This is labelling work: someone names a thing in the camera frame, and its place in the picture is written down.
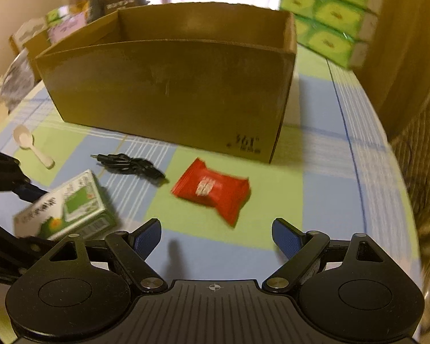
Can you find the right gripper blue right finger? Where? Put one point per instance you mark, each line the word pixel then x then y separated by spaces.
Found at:
pixel 304 256

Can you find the red snack packet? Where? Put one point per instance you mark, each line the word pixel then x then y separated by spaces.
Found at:
pixel 225 193

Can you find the white plastic spoon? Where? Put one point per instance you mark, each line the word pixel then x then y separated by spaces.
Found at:
pixel 25 140

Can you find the checked tablecloth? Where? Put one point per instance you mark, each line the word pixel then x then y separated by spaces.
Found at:
pixel 332 171

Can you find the green tissue box stack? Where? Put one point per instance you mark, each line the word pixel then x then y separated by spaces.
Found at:
pixel 339 30

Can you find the brown carton beside table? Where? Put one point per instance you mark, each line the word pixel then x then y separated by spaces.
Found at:
pixel 32 36

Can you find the brown cardboard box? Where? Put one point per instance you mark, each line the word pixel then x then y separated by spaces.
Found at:
pixel 208 75

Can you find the black printed bag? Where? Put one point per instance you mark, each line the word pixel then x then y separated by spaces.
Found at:
pixel 99 8

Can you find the quilted brown chair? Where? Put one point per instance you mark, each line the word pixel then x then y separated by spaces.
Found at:
pixel 412 150

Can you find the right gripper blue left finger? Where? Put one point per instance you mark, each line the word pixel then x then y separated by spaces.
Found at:
pixel 127 254

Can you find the grey plastic bag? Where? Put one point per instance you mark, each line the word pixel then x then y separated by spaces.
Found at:
pixel 17 81

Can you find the green spray medicine box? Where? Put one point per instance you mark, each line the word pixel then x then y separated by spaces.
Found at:
pixel 77 206

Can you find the pink paper box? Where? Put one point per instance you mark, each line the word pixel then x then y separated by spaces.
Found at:
pixel 66 28

